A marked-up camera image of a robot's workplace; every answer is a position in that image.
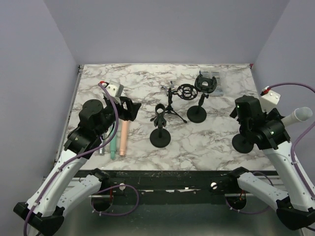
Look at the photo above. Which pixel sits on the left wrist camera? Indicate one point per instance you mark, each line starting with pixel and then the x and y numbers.
pixel 114 90

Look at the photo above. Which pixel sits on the black round-base mic stand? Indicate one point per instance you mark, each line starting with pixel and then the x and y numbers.
pixel 160 137

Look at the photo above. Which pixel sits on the black stand of pink microphone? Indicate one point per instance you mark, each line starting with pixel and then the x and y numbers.
pixel 197 114

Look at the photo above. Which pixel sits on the clear plastic screw box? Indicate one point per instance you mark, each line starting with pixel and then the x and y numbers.
pixel 209 82

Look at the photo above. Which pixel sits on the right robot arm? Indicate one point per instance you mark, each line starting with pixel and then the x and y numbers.
pixel 295 206

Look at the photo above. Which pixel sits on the black stand of white microphone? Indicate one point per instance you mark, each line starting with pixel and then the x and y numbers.
pixel 266 131

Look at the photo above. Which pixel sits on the grey mesh microphone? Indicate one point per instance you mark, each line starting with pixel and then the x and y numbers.
pixel 101 151

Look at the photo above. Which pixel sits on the aluminium frame rail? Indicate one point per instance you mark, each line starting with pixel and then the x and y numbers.
pixel 61 147

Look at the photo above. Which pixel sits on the black tripod shock-mount stand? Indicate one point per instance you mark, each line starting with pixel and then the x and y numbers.
pixel 184 92

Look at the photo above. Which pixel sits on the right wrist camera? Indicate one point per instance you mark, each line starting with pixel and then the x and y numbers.
pixel 269 99

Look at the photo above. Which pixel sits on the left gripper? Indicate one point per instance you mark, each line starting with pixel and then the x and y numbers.
pixel 130 113

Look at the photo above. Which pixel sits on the white microphone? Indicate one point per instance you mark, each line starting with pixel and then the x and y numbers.
pixel 297 116

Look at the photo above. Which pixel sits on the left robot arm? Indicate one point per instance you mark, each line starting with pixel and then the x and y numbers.
pixel 46 209

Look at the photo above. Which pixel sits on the teal microphone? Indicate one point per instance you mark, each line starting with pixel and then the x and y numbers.
pixel 113 143

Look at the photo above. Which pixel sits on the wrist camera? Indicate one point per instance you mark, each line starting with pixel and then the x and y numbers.
pixel 269 99
pixel 114 90

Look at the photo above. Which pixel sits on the pink microphone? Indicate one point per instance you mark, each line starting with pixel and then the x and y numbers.
pixel 123 139

